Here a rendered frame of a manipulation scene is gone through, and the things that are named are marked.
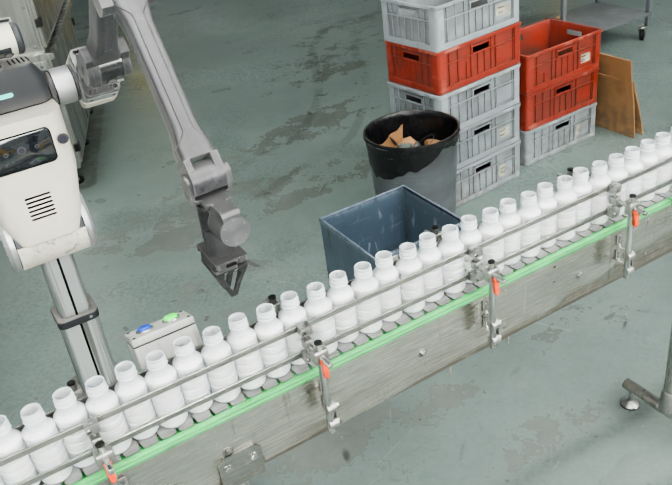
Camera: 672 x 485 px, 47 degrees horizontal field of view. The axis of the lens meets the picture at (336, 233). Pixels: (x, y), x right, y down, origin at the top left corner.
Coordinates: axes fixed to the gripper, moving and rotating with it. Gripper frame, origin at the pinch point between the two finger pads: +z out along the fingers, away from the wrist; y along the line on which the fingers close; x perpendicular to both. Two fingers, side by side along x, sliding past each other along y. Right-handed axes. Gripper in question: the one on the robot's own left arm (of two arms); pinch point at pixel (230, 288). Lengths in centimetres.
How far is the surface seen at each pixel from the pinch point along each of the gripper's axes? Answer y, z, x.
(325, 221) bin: 56, 29, -51
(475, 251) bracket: -6, 12, -56
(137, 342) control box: 12.5, 12.1, 18.1
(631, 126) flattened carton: 169, 116, -318
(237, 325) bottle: -1.7, 7.8, 0.7
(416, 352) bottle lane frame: -6, 32, -38
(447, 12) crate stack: 173, 18, -188
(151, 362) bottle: -2.2, 7.4, 18.9
